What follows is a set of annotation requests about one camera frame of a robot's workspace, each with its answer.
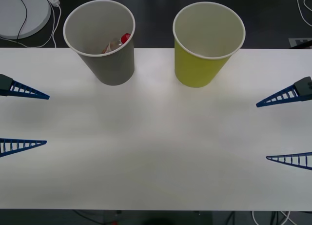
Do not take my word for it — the yellow-green plastic bin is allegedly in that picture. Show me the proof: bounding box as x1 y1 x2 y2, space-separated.
172 1 246 88

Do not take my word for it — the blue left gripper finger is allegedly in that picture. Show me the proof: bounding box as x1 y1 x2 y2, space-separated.
0 74 50 101
0 138 48 159

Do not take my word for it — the white round flat base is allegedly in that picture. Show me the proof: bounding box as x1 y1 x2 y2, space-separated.
0 0 52 40

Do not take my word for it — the clear bottle with red cap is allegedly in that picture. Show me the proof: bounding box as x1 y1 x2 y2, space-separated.
101 33 132 54

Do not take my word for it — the grey plate with black-white tag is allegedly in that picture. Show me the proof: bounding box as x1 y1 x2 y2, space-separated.
288 37 312 49

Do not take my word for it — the black cable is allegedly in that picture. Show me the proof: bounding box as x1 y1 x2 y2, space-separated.
11 0 28 40

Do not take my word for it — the white cable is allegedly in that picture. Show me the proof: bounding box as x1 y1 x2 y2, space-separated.
252 210 294 225
296 0 312 33
0 4 62 49

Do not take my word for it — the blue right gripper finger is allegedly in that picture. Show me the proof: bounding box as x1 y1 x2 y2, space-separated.
255 76 312 108
265 152 312 171

